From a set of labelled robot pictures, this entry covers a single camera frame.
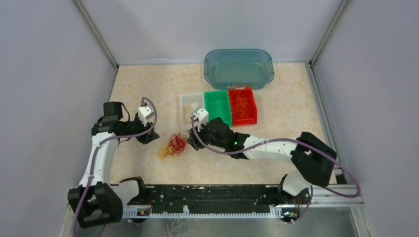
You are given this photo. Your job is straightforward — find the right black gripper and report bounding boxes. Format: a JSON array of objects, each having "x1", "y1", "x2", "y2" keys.
[{"x1": 187, "y1": 118, "x2": 227, "y2": 150}]

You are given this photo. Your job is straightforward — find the orange yellow cables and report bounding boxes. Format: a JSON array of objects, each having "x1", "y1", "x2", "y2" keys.
[{"x1": 157, "y1": 130, "x2": 190, "y2": 161}]

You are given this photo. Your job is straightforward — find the yellow cable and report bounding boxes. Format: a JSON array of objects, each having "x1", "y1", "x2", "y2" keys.
[{"x1": 180, "y1": 102, "x2": 200, "y2": 125}]

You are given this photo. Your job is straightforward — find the orange cable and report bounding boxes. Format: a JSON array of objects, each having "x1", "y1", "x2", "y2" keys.
[{"x1": 231, "y1": 90, "x2": 256, "y2": 120}]

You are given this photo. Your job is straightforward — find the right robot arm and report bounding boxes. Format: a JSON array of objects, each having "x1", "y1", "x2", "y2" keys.
[{"x1": 187, "y1": 115, "x2": 336, "y2": 204}]

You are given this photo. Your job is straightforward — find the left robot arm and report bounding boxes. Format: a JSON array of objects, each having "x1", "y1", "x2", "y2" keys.
[{"x1": 67, "y1": 97, "x2": 159, "y2": 228}]

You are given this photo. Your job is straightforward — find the white plastic bin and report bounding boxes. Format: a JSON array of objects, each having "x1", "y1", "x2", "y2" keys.
[{"x1": 179, "y1": 92, "x2": 205, "y2": 129}]

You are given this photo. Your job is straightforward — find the green plastic bin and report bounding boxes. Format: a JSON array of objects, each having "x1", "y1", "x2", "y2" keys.
[{"x1": 204, "y1": 90, "x2": 233, "y2": 126}]

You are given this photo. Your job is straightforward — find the red plastic bin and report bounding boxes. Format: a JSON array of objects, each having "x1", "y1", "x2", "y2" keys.
[{"x1": 228, "y1": 87, "x2": 258, "y2": 126}]

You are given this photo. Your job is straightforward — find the blue transparent plastic tub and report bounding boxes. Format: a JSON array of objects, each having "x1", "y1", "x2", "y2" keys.
[{"x1": 203, "y1": 49, "x2": 275, "y2": 90}]

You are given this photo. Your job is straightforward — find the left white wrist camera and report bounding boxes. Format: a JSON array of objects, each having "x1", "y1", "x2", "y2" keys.
[{"x1": 137, "y1": 105, "x2": 155, "y2": 127}]

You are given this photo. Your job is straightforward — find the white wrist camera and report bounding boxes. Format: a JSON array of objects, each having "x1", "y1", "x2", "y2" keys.
[
  {"x1": 137, "y1": 105, "x2": 155, "y2": 127},
  {"x1": 191, "y1": 107, "x2": 209, "y2": 127}
]

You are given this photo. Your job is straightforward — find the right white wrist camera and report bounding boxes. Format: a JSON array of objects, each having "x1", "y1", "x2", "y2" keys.
[{"x1": 191, "y1": 107, "x2": 209, "y2": 127}]

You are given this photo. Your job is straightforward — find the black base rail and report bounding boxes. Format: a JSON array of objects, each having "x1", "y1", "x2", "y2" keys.
[{"x1": 68, "y1": 184, "x2": 365, "y2": 219}]

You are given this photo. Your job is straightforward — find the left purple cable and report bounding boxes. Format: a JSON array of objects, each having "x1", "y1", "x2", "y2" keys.
[{"x1": 70, "y1": 96, "x2": 159, "y2": 237}]

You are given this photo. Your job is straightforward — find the purple cable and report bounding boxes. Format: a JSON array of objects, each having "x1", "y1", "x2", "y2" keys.
[
  {"x1": 190, "y1": 116, "x2": 361, "y2": 224},
  {"x1": 70, "y1": 96, "x2": 159, "y2": 237}
]

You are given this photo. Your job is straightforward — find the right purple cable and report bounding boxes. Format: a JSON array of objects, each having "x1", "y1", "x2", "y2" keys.
[{"x1": 190, "y1": 116, "x2": 361, "y2": 224}]

